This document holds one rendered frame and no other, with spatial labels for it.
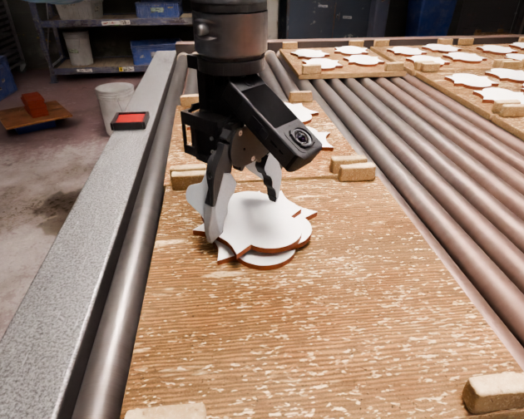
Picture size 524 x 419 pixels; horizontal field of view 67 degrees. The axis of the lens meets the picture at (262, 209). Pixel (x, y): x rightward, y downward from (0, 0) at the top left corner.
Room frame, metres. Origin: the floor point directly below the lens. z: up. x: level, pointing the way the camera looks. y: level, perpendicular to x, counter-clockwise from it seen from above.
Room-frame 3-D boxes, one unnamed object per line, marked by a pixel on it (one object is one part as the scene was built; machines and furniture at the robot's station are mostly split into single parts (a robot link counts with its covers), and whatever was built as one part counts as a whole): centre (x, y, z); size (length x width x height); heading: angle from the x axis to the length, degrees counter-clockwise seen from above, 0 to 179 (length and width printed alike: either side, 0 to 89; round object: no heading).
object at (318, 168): (0.79, 0.01, 0.93); 0.41 x 0.35 x 0.02; 7
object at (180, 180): (0.55, 0.11, 0.95); 0.06 x 0.02 x 0.03; 96
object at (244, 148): (0.45, 0.04, 1.10); 0.09 x 0.08 x 0.12; 50
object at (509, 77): (1.13, -0.69, 0.94); 0.41 x 0.35 x 0.04; 6
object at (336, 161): (0.61, -0.15, 0.95); 0.06 x 0.02 x 0.03; 97
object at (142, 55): (5.22, 1.29, 0.25); 0.62 x 0.42 x 0.22; 107
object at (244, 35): (0.44, 0.03, 1.18); 0.08 x 0.08 x 0.05
